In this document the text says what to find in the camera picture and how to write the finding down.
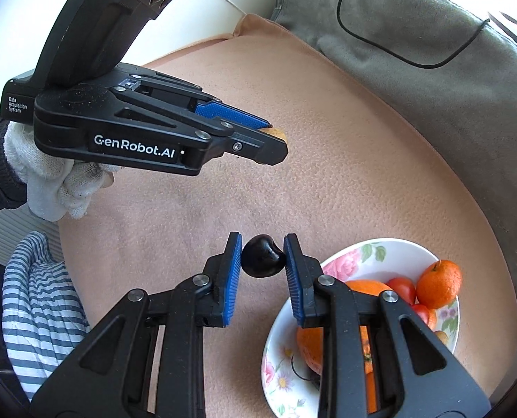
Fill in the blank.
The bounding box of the brown longan fruit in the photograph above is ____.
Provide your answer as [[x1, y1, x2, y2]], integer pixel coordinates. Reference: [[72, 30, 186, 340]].
[[259, 126, 288, 142]]

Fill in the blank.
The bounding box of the grey cushion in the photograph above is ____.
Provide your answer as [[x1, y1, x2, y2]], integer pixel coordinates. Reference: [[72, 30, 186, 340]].
[[273, 0, 517, 298]]

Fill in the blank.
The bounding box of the small mandarin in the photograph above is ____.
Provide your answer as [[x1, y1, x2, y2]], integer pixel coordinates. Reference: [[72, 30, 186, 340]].
[[427, 310, 438, 331]]

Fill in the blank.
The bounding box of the striped blue white cloth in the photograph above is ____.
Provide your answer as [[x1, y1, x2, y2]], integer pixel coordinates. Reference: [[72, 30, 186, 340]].
[[2, 231, 90, 399]]

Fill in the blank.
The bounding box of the small tangerine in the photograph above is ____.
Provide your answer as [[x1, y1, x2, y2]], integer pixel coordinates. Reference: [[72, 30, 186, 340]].
[[416, 260, 463, 310]]

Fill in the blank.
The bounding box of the floral white plate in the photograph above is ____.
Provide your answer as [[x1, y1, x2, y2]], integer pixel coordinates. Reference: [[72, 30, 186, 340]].
[[261, 238, 438, 417]]

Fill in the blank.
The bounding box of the peach fleece blanket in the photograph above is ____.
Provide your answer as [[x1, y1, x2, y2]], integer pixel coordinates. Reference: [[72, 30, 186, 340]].
[[59, 16, 517, 394]]

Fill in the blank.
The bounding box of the large rough orange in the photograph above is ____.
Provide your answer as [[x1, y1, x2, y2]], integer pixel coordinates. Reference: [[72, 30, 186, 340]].
[[287, 266, 390, 394]]

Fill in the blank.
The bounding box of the black cable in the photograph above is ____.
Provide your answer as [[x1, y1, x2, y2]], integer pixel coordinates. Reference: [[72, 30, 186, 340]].
[[336, 0, 490, 70]]

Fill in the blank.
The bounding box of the black camera box left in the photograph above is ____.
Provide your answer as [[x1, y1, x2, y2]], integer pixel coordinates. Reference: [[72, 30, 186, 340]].
[[30, 0, 172, 90]]

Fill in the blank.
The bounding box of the small red cherry tomato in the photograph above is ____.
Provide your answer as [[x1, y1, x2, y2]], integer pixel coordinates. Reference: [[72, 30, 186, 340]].
[[412, 304, 431, 326]]

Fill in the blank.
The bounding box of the smooth medium orange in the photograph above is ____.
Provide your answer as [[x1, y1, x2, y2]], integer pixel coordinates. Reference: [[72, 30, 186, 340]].
[[365, 372, 378, 414]]

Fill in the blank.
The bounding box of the left white gloved hand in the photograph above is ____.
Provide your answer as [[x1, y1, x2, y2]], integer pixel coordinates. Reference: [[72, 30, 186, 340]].
[[4, 122, 120, 222]]

